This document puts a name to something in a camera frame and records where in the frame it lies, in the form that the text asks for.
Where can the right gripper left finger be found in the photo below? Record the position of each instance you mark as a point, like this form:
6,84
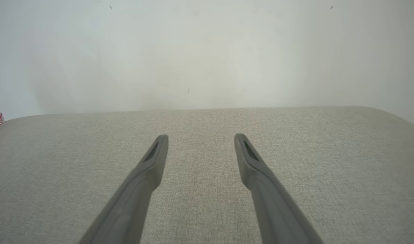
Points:
135,203

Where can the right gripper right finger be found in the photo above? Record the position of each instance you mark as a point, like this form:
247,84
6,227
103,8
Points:
274,206

